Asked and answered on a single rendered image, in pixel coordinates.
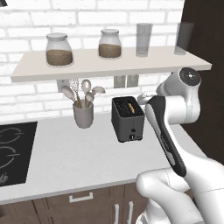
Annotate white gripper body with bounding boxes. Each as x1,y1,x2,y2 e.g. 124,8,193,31
136,91,158,107

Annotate brown cupboard panel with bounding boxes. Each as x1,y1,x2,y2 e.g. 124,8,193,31
0,197,47,224

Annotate beige ladle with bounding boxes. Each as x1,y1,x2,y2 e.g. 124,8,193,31
91,85,107,96

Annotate brown drawer front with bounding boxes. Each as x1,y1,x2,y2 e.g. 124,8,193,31
43,186,114,224

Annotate white cupboard door handle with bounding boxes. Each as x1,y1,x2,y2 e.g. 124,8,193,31
114,203,121,224
127,200,135,224

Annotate beige wall shelf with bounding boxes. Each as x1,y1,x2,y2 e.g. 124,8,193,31
10,45,213,84

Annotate grey utensil pot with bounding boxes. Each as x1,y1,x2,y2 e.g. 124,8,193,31
72,100,95,130

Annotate toasted bread slice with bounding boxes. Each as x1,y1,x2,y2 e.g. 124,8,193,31
128,101,137,115

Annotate wide glass jar brown contents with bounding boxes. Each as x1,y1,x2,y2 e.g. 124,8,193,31
45,32,74,67

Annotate beige wooden spoon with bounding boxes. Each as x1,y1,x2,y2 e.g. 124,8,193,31
60,85,82,109

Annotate small beige spoon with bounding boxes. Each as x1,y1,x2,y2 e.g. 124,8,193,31
84,91,95,109

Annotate clear drinking glass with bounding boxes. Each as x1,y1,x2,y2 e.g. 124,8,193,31
135,23,153,58
173,21,195,56

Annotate white wall socket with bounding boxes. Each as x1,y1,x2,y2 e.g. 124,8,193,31
57,78,71,92

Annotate black hob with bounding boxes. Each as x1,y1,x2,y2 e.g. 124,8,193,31
0,121,39,188

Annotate dark brown tall cabinet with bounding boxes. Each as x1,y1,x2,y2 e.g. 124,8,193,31
179,0,224,165

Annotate metal whisk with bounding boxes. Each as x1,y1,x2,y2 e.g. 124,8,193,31
69,78,81,103

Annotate black toaster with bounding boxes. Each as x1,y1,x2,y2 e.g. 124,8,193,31
110,96,146,144

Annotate small glass jar brown contents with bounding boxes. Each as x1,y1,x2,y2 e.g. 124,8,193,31
97,28,123,60

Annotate brown cupboard door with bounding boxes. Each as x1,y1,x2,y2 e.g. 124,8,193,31
111,184,126,224
123,181,150,224

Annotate beige slotted spoon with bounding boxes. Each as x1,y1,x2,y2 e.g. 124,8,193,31
80,79,92,102

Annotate white drawer handle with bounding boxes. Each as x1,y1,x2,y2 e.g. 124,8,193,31
68,191,95,204

